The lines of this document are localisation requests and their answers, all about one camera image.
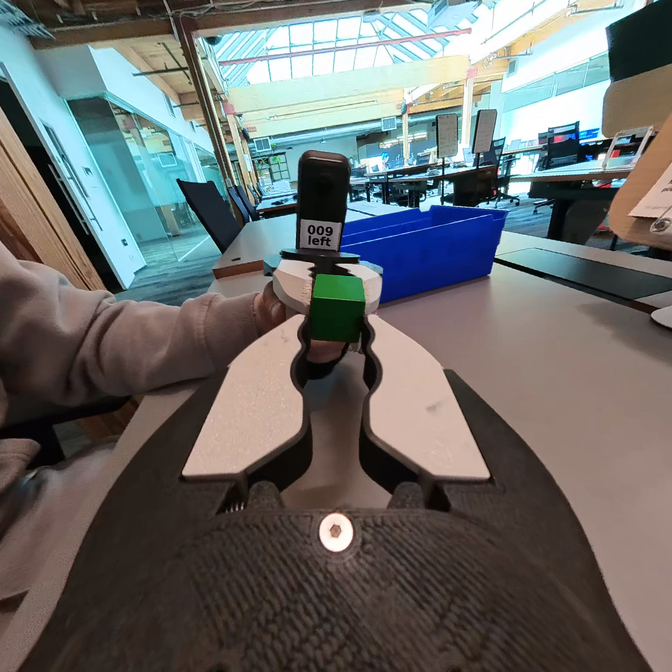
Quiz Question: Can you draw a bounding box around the black office chair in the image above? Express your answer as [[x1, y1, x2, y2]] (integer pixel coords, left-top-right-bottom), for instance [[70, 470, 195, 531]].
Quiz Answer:
[[176, 179, 245, 254]]

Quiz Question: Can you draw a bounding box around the blue plastic bin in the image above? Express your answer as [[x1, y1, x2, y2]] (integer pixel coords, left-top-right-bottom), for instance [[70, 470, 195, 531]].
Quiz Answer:
[[338, 205, 509, 305]]

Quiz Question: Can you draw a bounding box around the dark computer monitor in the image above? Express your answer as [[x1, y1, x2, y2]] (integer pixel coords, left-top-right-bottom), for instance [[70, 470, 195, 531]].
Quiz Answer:
[[435, 112, 461, 160]]

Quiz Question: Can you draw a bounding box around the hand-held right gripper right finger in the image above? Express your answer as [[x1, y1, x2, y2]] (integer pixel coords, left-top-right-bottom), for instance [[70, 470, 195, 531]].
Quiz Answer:
[[359, 313, 492, 484]]

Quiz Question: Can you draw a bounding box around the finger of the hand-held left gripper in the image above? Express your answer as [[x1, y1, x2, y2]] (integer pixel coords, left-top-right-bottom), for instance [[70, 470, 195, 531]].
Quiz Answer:
[[352, 265, 385, 314], [271, 263, 316, 316]]

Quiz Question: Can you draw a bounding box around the beige chair back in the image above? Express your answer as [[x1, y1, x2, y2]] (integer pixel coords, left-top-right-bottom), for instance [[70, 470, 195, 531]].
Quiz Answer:
[[601, 63, 672, 139]]

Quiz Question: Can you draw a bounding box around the person's left hand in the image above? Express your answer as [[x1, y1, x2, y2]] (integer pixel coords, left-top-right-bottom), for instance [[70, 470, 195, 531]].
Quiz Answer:
[[254, 284, 347, 366]]

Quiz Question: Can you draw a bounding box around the green cube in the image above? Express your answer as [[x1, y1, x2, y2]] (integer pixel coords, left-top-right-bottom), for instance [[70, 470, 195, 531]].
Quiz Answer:
[[308, 274, 367, 344]]

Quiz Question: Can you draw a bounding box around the printed instruction sheet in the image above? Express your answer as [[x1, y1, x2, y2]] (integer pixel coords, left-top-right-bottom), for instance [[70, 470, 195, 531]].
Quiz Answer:
[[630, 160, 672, 223]]

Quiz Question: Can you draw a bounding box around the wooden document stand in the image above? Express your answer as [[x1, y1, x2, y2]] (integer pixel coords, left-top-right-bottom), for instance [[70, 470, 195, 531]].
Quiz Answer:
[[607, 116, 672, 328]]

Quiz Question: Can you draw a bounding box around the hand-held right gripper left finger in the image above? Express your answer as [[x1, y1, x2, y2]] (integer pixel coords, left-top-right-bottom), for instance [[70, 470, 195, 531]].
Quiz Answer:
[[182, 315, 313, 482]]

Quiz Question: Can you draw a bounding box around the person's left forearm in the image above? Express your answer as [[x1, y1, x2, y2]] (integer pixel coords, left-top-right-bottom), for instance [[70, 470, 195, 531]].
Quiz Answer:
[[0, 242, 263, 421]]

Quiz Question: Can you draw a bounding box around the grey desk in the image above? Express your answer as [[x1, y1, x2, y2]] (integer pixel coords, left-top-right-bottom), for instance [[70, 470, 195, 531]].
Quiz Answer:
[[0, 200, 672, 672]]

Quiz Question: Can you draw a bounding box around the black desk mat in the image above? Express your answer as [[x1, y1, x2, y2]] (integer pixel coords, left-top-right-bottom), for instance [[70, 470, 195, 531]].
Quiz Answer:
[[496, 247, 672, 301]]

